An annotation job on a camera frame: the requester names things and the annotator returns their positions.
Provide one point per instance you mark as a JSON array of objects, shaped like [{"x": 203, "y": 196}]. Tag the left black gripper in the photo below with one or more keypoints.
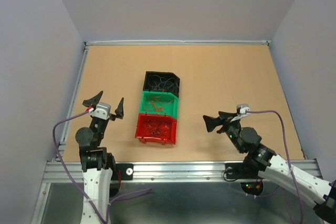
[{"x": 92, "y": 100}]

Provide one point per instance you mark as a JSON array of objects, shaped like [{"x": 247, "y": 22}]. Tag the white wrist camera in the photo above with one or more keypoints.
[
  {"x": 101, "y": 111},
  {"x": 242, "y": 111}
]

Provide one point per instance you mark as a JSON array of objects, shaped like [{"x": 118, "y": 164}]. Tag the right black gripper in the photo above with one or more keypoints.
[{"x": 211, "y": 123}]

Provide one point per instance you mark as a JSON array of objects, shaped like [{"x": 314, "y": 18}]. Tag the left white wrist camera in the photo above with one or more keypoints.
[{"x": 101, "y": 111}]

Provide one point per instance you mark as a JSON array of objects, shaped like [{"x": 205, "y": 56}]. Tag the aluminium front rail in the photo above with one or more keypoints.
[{"x": 164, "y": 172}]

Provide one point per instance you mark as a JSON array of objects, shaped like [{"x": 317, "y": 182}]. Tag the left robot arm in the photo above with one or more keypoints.
[{"x": 97, "y": 164}]

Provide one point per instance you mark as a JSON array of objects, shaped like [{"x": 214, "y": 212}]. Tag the green plastic bin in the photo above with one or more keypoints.
[{"x": 159, "y": 103}]

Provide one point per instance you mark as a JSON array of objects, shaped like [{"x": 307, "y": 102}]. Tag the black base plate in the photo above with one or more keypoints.
[
  {"x": 237, "y": 170},
  {"x": 122, "y": 171}
]

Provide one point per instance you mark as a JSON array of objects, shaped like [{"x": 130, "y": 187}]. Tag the black plastic bin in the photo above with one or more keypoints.
[{"x": 162, "y": 82}]

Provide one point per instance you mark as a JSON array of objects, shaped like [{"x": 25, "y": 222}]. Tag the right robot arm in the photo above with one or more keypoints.
[{"x": 317, "y": 193}]

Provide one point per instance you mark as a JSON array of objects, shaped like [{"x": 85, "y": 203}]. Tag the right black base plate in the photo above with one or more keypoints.
[{"x": 237, "y": 170}]

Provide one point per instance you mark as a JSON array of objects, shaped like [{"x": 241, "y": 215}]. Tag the red plastic bin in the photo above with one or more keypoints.
[{"x": 152, "y": 128}]

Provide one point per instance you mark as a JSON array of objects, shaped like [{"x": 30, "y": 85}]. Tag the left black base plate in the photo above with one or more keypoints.
[{"x": 122, "y": 171}]

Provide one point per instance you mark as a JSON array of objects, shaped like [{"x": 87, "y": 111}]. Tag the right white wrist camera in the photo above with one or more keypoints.
[{"x": 242, "y": 111}]

